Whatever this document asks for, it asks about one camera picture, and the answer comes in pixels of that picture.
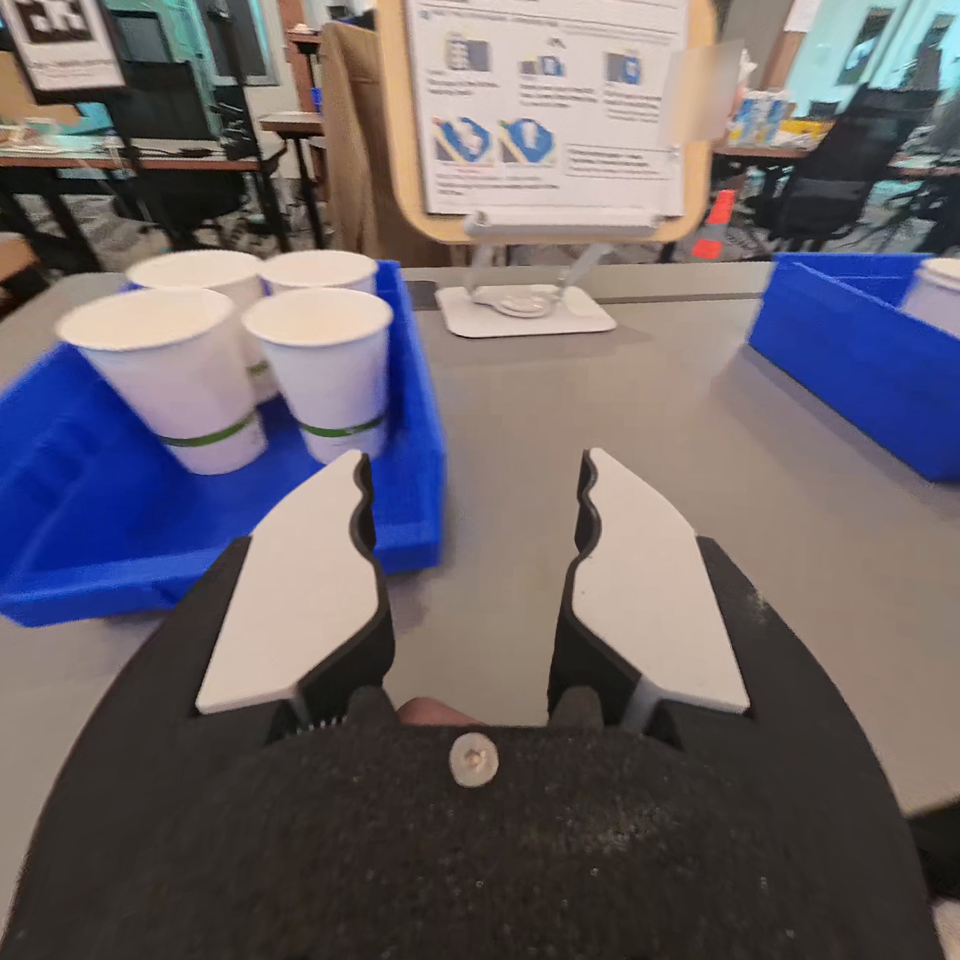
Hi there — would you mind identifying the grey side table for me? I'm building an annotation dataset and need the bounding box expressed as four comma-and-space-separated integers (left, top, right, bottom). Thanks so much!
0, 232, 42, 301

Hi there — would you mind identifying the large black office chair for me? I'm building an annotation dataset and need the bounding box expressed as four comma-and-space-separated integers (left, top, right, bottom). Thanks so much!
768, 84, 942, 252

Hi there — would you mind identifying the dark wooden desk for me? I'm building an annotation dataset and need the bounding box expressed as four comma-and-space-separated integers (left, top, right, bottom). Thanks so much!
0, 138, 290, 271

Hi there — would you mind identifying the black white marker sign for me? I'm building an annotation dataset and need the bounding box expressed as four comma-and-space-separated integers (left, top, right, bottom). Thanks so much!
0, 0, 129, 93

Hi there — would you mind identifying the blue plastic bin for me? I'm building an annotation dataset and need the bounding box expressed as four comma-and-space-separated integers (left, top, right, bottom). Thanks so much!
748, 252, 960, 483
0, 258, 449, 629

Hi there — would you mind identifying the cluster of white cups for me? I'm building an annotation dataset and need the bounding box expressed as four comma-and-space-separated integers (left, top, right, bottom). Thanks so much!
898, 257, 960, 339

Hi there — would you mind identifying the orange traffic cone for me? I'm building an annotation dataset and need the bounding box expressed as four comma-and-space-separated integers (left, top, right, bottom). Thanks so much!
690, 189, 738, 260

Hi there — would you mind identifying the printed instruction sheet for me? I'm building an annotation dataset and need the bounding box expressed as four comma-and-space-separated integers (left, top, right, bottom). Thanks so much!
405, 0, 690, 219

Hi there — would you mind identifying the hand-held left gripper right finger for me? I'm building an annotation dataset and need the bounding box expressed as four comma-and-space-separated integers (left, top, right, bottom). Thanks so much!
547, 447, 751, 732

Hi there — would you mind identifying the beige hanging coat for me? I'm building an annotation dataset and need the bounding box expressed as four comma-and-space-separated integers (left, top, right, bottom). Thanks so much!
318, 21, 451, 267

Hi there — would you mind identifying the wooden office desk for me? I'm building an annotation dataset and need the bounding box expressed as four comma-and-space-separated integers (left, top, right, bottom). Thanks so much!
711, 141, 826, 256

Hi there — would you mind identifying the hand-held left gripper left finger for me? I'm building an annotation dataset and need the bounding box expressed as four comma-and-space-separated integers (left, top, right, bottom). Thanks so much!
195, 450, 396, 734

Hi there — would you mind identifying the small wooden side desk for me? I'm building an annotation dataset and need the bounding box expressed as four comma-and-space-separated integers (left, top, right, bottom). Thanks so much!
258, 112, 331, 249

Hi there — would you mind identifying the white paper cup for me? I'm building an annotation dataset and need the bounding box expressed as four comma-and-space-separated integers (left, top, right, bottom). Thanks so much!
126, 249, 280, 406
257, 251, 380, 297
242, 288, 395, 465
56, 288, 269, 476

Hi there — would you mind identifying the instruction sheet on tablet stand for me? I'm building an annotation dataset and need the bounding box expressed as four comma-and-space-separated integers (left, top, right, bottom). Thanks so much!
375, 0, 717, 339

